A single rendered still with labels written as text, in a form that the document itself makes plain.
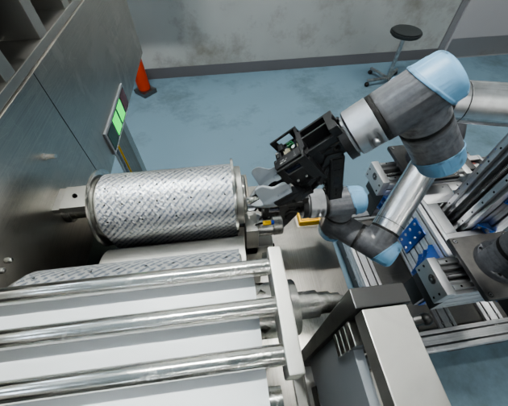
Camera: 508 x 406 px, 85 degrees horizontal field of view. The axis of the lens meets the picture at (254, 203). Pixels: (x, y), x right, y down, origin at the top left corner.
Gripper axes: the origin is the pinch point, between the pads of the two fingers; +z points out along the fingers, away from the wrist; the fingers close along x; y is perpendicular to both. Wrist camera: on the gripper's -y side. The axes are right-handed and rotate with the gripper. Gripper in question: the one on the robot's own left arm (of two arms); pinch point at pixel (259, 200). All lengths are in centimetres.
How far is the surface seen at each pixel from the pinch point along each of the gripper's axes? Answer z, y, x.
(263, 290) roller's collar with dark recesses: -5.1, 10.1, 21.6
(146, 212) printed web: 13.3, 15.4, 3.0
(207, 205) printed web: 5.1, 8.8, 2.9
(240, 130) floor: 74, -102, -181
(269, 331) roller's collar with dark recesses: -4.3, 9.0, 25.7
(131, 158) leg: 79, -9, -79
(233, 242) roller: 5.9, 1.7, 7.3
